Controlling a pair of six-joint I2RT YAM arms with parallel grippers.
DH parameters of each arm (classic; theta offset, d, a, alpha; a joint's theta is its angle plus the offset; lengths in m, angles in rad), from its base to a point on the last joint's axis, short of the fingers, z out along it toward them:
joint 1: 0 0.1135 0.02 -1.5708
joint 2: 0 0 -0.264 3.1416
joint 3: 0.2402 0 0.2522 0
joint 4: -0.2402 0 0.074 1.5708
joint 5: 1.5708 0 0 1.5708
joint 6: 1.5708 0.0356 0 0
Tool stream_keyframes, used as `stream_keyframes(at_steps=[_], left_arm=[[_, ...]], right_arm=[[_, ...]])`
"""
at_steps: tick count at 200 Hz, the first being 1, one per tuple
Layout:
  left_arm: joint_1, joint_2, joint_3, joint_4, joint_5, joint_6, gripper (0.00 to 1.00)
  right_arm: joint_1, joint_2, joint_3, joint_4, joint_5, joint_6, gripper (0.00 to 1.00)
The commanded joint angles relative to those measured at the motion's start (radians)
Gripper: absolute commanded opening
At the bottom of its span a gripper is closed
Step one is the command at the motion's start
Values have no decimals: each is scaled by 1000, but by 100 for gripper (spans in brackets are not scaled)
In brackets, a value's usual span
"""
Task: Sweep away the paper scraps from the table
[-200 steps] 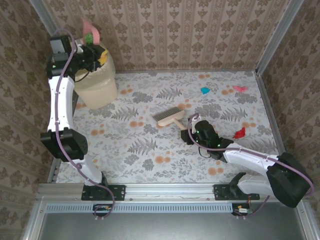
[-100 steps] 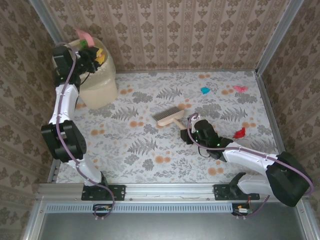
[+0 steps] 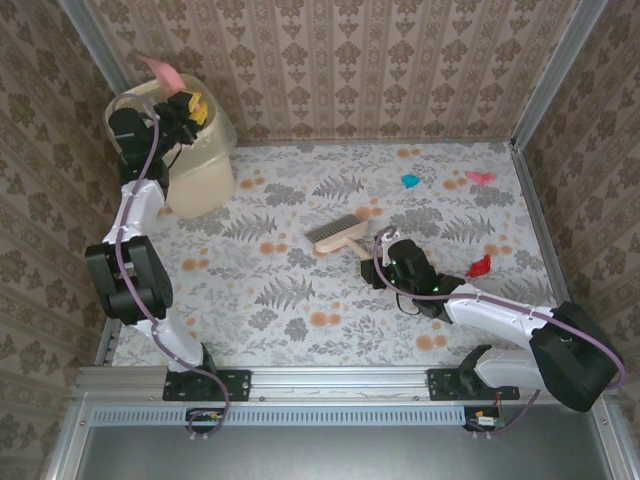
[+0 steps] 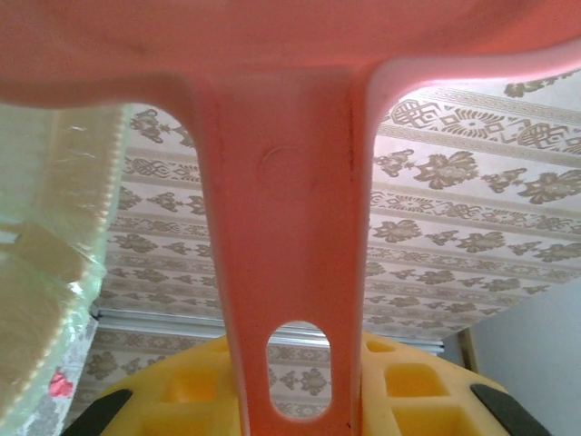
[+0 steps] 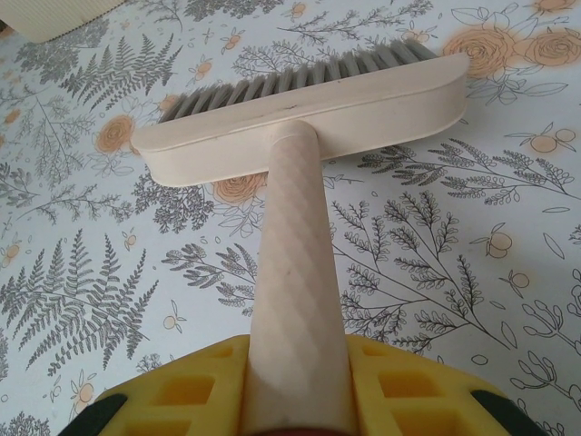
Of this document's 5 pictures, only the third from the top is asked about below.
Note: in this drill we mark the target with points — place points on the pink plastic dustpan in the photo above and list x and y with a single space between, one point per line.
167 75

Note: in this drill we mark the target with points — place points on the beige hand brush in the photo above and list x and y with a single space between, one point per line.
342 235

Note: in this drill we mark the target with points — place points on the blue paper scrap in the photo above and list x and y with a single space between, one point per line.
411 181

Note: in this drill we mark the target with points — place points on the pink paper scrap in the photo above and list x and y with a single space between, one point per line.
480 178

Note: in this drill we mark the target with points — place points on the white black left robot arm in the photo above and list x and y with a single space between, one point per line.
137 210

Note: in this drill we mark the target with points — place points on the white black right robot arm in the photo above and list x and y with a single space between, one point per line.
490 315

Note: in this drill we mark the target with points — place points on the clear plastic bin liner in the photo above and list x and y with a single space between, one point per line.
210 145

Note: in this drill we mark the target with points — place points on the beige plastic trash bin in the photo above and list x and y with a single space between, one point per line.
200 185

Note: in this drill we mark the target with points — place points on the red crumpled paper scrap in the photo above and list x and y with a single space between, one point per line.
479 267

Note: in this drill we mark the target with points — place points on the floral patterned tablecloth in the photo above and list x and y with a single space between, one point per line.
300 325

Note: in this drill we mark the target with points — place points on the small circuit board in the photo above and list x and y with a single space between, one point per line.
485 421
205 417

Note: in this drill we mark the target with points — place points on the grey metal panel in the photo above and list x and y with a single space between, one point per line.
325 455

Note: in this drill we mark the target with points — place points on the aluminium frame post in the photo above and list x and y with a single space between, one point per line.
555 70
90 30

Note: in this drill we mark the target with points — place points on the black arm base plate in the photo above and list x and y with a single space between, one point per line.
440 385
237 385

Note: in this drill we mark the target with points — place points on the aluminium mounting rail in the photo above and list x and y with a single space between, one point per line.
340 382

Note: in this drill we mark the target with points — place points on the aluminium side rail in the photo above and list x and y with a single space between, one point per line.
107 350
532 200

